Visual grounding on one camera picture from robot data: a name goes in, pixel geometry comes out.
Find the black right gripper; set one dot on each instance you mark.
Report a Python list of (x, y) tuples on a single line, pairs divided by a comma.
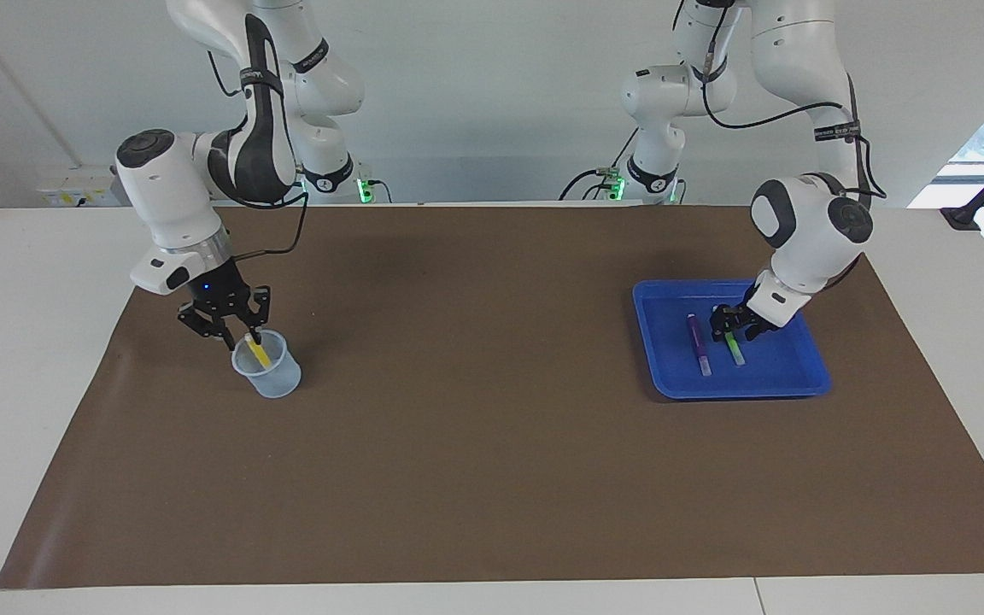
[(217, 290)]

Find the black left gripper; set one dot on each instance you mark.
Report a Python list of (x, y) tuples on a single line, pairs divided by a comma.
[(758, 320)]

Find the green marker pen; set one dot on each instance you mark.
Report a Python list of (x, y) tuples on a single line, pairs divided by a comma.
[(735, 352)]

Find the purple marker pen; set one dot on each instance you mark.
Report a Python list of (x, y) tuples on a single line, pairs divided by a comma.
[(697, 342)]

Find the yellow marker pen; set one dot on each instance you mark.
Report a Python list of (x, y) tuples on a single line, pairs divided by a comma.
[(260, 354)]

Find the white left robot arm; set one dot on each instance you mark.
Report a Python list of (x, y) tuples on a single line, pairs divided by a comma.
[(808, 248)]

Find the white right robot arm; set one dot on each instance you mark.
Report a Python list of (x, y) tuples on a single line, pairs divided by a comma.
[(159, 196)]

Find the blue plastic tray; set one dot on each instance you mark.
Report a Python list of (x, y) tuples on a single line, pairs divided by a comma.
[(782, 376)]

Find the translucent plastic cup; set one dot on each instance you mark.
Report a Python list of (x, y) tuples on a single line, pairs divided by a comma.
[(274, 384)]

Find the brown paper table mat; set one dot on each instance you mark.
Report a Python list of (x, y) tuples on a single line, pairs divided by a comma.
[(475, 427)]

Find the white wall socket box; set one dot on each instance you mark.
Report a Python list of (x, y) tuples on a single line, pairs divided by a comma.
[(73, 186)]

